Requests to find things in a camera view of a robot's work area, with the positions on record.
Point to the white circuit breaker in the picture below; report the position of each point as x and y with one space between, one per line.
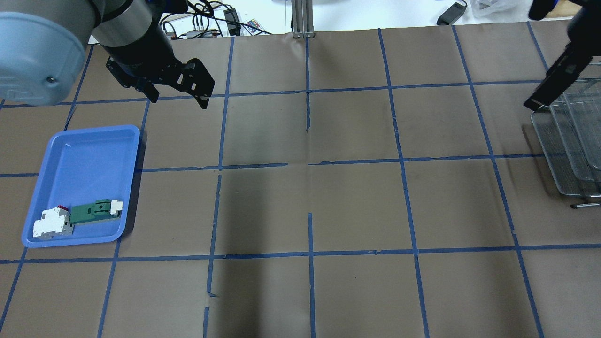
53 222

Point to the clear plastic bag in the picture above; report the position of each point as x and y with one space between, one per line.
488 8

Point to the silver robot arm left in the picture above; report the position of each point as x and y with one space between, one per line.
42 48

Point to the black power adapter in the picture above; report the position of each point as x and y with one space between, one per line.
453 13

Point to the wire mesh shelf rack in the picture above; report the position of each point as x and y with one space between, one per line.
569 134

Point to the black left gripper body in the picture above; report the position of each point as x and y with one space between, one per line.
143 57

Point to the aluminium frame post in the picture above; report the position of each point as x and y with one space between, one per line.
302 19

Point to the blue plastic tray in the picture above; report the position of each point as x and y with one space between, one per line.
82 166

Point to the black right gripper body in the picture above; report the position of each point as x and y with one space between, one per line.
559 75

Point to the green terminal block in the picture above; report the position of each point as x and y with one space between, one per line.
100 210

